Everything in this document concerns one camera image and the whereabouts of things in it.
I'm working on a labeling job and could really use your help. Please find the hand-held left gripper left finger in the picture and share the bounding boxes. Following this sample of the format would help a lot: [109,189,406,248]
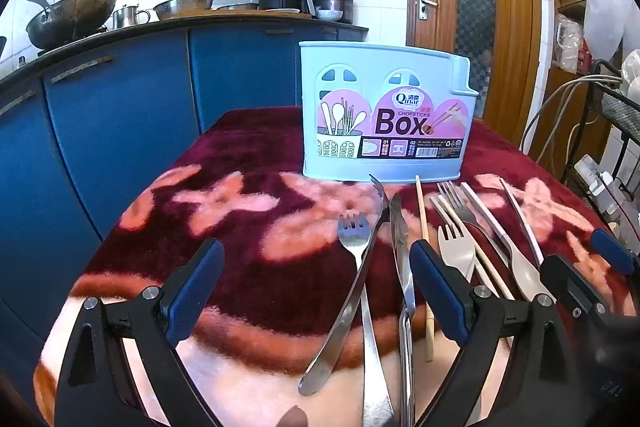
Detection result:
[54,237,226,427]

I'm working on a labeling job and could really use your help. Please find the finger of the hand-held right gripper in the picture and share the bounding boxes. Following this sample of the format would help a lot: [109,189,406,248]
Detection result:
[590,228,640,293]
[539,253,608,328]

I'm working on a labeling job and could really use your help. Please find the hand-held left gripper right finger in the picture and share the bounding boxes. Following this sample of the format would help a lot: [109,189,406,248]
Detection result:
[409,239,583,427]

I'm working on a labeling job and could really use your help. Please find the beige plastic fork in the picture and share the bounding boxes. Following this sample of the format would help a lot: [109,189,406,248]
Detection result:
[437,223,477,288]

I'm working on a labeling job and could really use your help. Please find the beige chopstick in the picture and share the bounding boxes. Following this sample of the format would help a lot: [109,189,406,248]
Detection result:
[438,194,516,302]
[430,197,501,303]

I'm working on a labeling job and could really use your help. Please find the steel wire-handled tongs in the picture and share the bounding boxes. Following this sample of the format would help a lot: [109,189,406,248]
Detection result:
[388,193,418,427]

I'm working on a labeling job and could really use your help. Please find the steel fork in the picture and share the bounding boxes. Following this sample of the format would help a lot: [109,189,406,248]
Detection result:
[337,212,397,427]
[437,180,506,258]

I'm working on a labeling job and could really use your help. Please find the long wooden chopstick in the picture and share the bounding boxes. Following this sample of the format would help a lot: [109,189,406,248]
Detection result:
[415,174,435,363]

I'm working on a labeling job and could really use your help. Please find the steel table knife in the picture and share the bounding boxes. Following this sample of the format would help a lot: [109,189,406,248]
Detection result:
[298,174,391,397]

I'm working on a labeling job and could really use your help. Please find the light blue utensil box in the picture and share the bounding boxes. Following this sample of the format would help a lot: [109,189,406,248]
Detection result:
[298,40,480,184]

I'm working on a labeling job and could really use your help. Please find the red flower printed blanket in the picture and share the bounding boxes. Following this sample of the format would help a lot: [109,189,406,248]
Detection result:
[32,106,631,427]

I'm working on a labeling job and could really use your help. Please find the white power strip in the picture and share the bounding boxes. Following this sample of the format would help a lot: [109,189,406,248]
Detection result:
[575,154,621,215]

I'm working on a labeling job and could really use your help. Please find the blue kitchen base cabinets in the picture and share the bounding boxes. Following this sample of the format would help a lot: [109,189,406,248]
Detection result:
[0,20,371,408]

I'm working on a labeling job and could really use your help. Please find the wooden shelf unit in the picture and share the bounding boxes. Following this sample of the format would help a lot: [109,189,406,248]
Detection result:
[540,0,626,168]

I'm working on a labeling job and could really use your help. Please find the white plastic bag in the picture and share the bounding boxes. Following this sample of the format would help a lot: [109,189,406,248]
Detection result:
[582,0,640,63]

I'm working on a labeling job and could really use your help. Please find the steel pitcher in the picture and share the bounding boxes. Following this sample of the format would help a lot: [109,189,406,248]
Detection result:
[112,4,151,29]

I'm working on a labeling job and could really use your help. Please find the large dark wok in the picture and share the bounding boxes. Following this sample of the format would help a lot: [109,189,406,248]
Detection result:
[15,0,119,50]

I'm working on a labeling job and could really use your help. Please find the black cooking pot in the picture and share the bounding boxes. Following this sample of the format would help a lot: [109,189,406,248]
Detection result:
[310,0,355,24]

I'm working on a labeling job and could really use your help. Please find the black wire rack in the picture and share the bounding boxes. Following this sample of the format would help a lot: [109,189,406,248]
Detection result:
[560,60,640,258]

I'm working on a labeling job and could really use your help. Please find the grey cables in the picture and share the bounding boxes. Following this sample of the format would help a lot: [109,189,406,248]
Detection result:
[520,74,626,158]

